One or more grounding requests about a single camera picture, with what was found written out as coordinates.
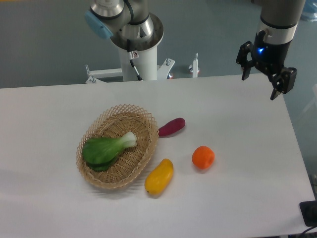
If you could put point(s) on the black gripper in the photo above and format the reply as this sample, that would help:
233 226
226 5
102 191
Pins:
268 55

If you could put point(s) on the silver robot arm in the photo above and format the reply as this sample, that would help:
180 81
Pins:
280 13

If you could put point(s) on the orange fruit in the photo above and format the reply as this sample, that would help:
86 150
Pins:
203 157

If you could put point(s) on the purple sweet potato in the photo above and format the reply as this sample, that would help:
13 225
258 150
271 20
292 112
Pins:
172 127

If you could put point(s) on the black device at table edge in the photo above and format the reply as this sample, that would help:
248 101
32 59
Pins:
309 212

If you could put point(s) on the yellow mango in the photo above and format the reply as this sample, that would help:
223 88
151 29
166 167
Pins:
159 178

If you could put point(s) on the woven wicker basket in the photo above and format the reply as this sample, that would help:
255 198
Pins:
116 122

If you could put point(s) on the green bok choy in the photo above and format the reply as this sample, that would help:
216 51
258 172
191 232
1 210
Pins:
100 153

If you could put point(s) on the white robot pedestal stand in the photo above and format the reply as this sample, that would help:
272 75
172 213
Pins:
135 32

